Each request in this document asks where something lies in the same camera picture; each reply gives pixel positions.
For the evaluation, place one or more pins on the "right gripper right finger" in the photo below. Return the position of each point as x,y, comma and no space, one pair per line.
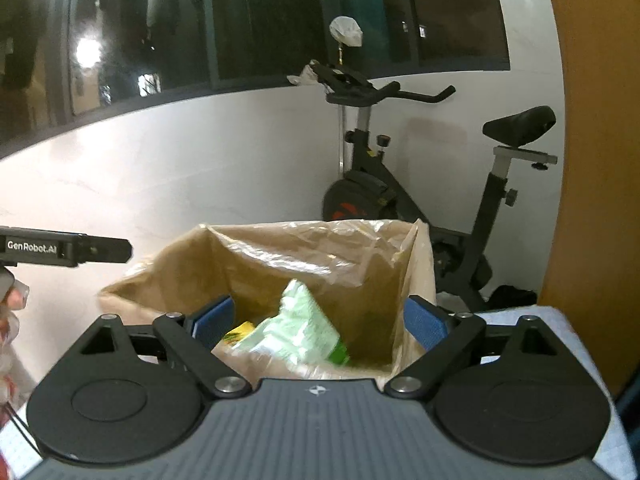
450,340

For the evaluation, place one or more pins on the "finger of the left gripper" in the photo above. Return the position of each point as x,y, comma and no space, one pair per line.
55,248

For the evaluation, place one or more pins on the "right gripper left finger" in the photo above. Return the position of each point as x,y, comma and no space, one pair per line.
190,339

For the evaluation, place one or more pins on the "brown cardboard box with liner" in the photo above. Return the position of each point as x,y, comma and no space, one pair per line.
360,273

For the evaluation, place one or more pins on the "person's left hand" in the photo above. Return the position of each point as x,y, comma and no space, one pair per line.
14,296

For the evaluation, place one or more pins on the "yellow snack packet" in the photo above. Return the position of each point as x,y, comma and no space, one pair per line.
238,333

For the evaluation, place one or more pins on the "light green snack bag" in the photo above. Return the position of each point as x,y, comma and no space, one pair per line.
300,334

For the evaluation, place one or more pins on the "orange wooden door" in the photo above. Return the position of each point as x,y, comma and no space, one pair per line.
593,271

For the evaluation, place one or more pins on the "dark window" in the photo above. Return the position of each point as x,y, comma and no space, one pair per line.
66,63

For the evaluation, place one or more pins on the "white plastic bag on bike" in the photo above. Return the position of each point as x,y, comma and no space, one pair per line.
346,31

